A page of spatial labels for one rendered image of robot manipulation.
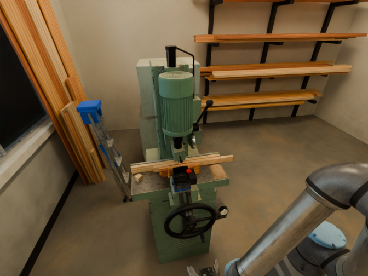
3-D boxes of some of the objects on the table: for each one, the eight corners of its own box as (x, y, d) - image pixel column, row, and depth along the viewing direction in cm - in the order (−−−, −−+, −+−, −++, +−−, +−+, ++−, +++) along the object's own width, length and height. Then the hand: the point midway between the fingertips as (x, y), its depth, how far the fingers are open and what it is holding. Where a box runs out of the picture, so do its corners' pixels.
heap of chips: (214, 179, 110) (214, 176, 108) (208, 166, 120) (208, 162, 119) (227, 177, 111) (228, 173, 110) (219, 164, 122) (220, 161, 120)
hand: (201, 263), depth 89 cm, fingers open, 14 cm apart
